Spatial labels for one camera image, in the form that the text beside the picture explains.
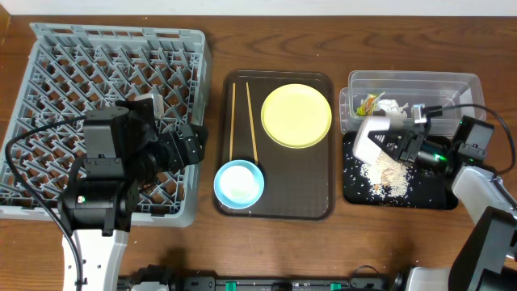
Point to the light blue bowl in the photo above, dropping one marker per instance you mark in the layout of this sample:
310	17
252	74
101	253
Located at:
239	184

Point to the yellow round plate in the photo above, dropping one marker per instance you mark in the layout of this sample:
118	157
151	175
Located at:
296	116

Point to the dark brown serving tray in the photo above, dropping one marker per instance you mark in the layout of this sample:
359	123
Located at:
299	184

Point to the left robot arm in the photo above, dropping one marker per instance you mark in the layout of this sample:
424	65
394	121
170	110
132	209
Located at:
124	151

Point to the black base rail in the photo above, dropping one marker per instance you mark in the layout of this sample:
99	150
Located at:
156	277

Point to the pile of rice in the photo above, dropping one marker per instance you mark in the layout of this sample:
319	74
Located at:
385	181

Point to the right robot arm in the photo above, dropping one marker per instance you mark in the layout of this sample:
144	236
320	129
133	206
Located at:
480	265

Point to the grey plastic dish rack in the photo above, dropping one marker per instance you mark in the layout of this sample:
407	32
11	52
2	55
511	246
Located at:
73	69

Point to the green snack wrapper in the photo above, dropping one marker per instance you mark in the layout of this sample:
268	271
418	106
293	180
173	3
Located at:
368	105

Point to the white tissue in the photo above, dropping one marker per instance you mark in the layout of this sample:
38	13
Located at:
391	108

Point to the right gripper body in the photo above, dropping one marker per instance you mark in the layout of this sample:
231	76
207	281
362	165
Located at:
402	145

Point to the black waste tray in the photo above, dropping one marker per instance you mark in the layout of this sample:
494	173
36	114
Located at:
424	190

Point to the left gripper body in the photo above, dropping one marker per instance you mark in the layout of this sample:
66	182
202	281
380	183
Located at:
187	145

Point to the pale pink bowl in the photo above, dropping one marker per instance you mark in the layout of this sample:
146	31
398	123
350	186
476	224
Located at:
364	148

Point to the clear plastic waste bin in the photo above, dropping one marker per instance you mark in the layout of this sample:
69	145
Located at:
412	87

